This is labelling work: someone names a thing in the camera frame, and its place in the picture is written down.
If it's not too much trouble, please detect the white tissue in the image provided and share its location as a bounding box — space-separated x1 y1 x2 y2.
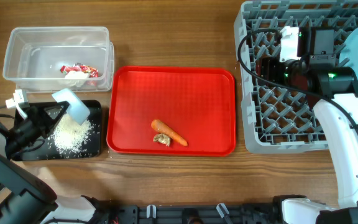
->
59 71 90 88

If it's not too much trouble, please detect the orange carrot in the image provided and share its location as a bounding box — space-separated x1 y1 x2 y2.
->
151 119 188 146

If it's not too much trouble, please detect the black tray bin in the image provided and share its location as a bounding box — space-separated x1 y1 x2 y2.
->
13 100 102 161

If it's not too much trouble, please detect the red snack wrapper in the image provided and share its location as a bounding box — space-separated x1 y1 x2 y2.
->
60 63 99 85

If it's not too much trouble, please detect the pile of white rice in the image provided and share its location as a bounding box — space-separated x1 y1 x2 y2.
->
52 114 94 154

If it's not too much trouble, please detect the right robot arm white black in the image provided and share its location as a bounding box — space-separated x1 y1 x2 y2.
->
257 26 358 223

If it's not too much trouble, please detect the clear plastic bin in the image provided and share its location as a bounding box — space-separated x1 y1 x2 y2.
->
2 26 114 93

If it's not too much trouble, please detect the brown food scrap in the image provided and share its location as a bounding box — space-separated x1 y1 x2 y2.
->
153 133 171 147

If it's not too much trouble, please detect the grey dishwasher rack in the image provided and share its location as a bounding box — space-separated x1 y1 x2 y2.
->
234 1 358 154

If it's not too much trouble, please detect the red serving tray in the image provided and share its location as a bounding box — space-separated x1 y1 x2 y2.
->
106 66 236 157

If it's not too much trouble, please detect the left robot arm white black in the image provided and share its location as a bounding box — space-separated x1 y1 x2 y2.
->
0 101 103 223

